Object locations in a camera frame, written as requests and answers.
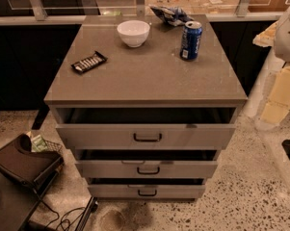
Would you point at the grey drawer cabinet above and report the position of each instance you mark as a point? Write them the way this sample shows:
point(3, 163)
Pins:
point(150, 76)

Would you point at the grey top drawer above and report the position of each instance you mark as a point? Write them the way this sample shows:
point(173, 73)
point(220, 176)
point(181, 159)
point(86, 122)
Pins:
point(147, 128)

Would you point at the grey middle drawer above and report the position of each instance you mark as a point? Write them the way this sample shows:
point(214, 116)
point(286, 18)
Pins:
point(163, 164)

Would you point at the black snack bar wrapper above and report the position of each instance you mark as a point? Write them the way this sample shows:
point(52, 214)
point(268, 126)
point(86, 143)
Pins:
point(88, 63)

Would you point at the wire basket with green packet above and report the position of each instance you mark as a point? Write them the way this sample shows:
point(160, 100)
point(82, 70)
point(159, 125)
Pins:
point(40, 144)

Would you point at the blue soda can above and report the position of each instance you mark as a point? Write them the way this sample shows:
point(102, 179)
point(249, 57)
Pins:
point(190, 41)

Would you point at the grey drawer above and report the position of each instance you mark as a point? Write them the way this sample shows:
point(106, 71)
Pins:
point(163, 164)
point(147, 128)
point(147, 188)

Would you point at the grey bottom drawer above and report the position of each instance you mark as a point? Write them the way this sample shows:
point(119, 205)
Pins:
point(147, 188)

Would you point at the white bowl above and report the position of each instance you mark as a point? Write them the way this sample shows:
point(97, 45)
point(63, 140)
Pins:
point(133, 32)

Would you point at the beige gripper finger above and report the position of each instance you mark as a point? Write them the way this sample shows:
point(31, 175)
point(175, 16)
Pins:
point(277, 106)

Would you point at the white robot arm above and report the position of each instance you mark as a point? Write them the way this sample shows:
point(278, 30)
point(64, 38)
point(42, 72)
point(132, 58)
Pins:
point(278, 36)

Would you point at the blue chip bag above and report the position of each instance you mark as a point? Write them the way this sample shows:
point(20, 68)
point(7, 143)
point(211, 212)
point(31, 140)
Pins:
point(173, 16)

